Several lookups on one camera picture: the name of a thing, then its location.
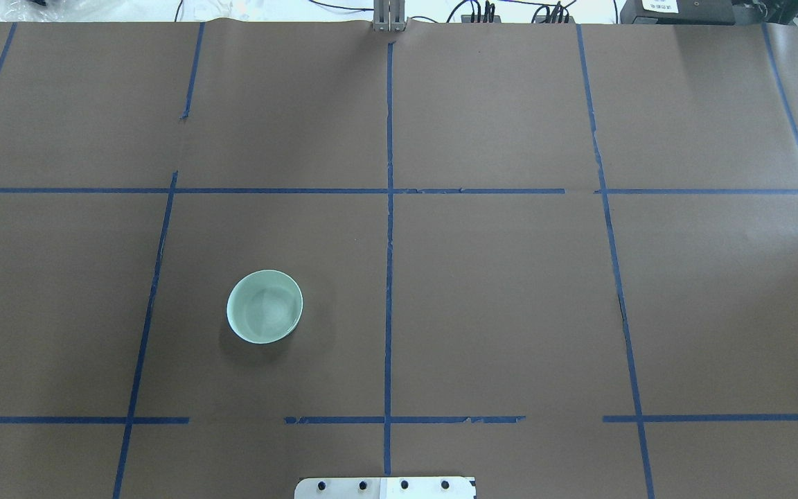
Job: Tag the mint green bowl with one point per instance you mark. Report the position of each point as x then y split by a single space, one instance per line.
264 307

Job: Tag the black computer box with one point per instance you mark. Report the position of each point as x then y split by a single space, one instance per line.
715 13

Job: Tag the crumpled clear plastic wrap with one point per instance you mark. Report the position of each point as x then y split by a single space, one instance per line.
56 11

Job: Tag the aluminium frame post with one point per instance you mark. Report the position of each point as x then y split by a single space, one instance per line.
389 16

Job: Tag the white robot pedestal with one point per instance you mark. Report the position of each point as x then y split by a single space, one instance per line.
387 487

